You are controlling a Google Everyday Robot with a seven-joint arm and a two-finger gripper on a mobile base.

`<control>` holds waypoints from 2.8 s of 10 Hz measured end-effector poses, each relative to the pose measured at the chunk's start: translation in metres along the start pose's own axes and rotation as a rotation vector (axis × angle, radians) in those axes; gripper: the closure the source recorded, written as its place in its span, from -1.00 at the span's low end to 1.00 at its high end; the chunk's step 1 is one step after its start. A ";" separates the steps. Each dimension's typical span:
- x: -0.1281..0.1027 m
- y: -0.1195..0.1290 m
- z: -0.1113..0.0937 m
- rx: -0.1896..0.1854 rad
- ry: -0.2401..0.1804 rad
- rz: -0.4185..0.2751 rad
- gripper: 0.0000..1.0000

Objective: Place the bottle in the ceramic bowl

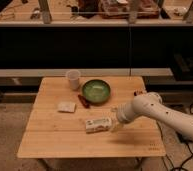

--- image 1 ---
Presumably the dark red marker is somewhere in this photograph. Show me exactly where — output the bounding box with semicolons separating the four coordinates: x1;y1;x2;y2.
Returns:
78;94;90;108

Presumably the long workbench shelf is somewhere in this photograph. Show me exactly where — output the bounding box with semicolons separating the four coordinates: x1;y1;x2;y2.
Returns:
0;0;193;27

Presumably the green ceramic bowl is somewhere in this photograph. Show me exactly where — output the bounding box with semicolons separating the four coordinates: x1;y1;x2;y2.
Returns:
82;79;111;104

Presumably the red black small box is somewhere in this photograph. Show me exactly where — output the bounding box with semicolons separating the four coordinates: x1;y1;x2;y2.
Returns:
134;90;146;96

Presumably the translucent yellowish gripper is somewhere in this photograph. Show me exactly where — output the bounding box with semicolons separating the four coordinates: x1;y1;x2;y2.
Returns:
110;107;124;132

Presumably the wooden folding table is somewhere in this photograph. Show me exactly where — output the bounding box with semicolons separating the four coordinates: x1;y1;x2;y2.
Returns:
17;76;166;158

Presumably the white plastic cup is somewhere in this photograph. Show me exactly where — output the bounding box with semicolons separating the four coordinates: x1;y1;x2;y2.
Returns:
66;69;81;90

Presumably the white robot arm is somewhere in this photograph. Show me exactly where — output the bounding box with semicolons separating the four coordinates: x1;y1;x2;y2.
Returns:
115;92;193;141

